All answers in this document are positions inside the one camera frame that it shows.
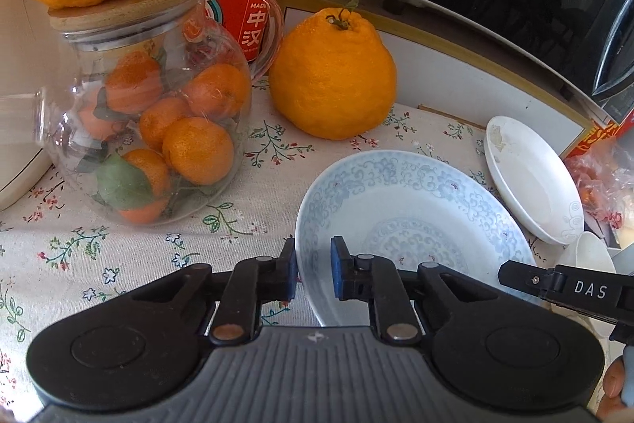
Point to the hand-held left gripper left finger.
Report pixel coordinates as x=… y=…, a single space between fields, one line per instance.
x=292 y=272

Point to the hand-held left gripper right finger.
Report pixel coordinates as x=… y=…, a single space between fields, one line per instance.
x=339 y=267

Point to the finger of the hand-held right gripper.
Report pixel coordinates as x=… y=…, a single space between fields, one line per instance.
x=525 y=277

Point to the white bowl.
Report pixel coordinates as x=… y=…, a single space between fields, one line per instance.
x=589 y=254

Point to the white plate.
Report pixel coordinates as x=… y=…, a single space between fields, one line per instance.
x=530 y=175

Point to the blue patterned bowl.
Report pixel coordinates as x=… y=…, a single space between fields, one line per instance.
x=421 y=185

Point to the person's right hand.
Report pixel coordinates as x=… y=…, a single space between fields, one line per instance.
x=614 y=381

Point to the plastic bag of oranges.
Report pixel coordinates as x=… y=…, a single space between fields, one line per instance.
x=609 y=185

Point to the red cardboard box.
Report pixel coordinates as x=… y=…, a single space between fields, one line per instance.
x=594 y=140

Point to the pile of small tangerines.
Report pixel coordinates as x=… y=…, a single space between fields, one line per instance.
x=198 y=150

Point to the large orange citrus fruit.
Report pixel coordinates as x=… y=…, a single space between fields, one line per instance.
x=332 y=76

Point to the white cabinet with wooden trim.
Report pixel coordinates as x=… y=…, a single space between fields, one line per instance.
x=446 y=71

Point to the clear glass jar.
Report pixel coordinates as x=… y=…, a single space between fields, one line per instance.
x=59 y=106

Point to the white kitchen appliance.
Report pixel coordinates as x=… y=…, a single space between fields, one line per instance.
x=20 y=155

